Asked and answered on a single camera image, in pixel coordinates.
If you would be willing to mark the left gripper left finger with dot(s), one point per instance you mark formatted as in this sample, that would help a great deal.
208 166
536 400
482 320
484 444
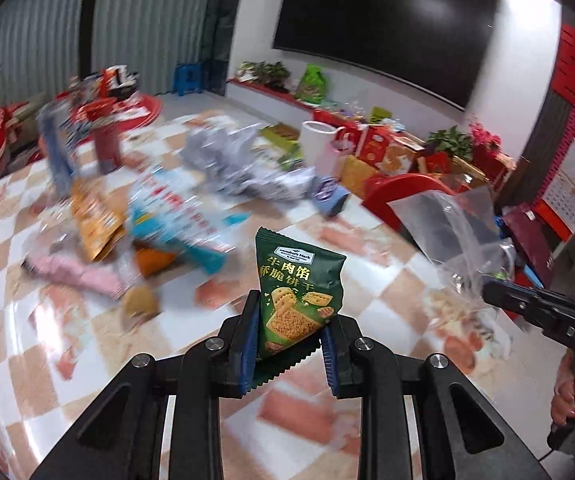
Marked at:
240 334

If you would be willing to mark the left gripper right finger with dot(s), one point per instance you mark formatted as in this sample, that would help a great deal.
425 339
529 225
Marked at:
344 376

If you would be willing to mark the green cracker packet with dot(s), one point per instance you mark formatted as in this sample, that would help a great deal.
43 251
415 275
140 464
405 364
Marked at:
301 291

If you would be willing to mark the clear plastic bag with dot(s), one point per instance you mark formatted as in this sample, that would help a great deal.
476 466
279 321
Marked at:
460 237

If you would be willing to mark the white trash can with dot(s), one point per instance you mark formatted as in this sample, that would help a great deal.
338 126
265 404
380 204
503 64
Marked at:
313 138

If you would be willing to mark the right hand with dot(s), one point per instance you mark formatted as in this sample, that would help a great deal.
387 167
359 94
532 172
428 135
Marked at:
563 402

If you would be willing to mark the red plastic stool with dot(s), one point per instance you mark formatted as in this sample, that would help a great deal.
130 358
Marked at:
381 190

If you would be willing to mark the blue white snack bag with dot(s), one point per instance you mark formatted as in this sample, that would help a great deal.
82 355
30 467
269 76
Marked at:
165 213

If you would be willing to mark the red flower bouquet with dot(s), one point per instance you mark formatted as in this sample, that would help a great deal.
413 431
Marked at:
483 138

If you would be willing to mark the red cookie gift box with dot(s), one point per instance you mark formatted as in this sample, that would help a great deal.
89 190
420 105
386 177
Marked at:
390 152

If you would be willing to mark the pink wrapper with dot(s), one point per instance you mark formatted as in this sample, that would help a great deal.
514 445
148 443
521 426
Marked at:
72 272

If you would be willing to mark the silver crumpled foil bag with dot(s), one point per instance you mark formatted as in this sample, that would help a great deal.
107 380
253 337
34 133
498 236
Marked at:
233 164

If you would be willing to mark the orange snack bag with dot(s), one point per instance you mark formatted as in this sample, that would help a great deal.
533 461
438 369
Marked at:
100 225

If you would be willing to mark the green potted plant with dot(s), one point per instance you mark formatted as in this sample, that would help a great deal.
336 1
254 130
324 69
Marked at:
452 141

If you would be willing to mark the green snack bag on shelf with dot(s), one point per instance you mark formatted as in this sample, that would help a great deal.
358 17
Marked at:
312 88

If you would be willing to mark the red cylindrical can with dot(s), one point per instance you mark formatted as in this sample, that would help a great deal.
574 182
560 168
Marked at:
107 146

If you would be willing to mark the small plant on shelf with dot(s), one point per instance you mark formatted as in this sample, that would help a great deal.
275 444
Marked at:
269 75

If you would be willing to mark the red round tray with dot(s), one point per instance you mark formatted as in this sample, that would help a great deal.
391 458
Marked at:
138 111

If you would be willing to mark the blue plastic stool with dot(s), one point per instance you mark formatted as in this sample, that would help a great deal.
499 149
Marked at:
188 78

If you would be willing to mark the blue white carton box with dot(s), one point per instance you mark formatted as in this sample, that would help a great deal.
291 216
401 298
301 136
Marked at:
54 128

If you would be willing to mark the large black television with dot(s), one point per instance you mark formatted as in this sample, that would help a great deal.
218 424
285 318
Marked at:
437 46

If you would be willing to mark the grey window curtain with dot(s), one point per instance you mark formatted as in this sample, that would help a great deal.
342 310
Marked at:
40 42

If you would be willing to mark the wall calendar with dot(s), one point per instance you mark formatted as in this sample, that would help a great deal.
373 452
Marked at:
558 200

